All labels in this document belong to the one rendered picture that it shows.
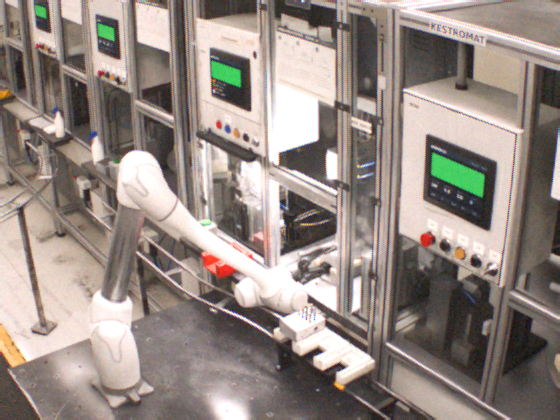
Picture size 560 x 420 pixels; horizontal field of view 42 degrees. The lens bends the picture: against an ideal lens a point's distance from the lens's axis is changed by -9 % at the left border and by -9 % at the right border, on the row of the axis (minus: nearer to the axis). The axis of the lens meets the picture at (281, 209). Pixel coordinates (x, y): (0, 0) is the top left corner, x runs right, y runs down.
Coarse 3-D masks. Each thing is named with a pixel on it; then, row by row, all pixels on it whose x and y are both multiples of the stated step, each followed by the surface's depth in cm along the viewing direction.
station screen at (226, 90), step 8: (216, 56) 286; (224, 64) 282; (232, 64) 278; (240, 64) 274; (240, 72) 276; (216, 80) 290; (240, 80) 277; (216, 88) 292; (224, 88) 287; (232, 88) 283; (240, 88) 278; (224, 96) 289; (232, 96) 284; (240, 96) 280; (240, 104) 282
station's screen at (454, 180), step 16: (432, 144) 210; (432, 160) 212; (448, 160) 207; (464, 160) 202; (432, 176) 214; (448, 176) 209; (464, 176) 204; (480, 176) 199; (432, 192) 216; (448, 192) 210; (464, 192) 205; (480, 192) 200; (464, 208) 207; (480, 208) 202
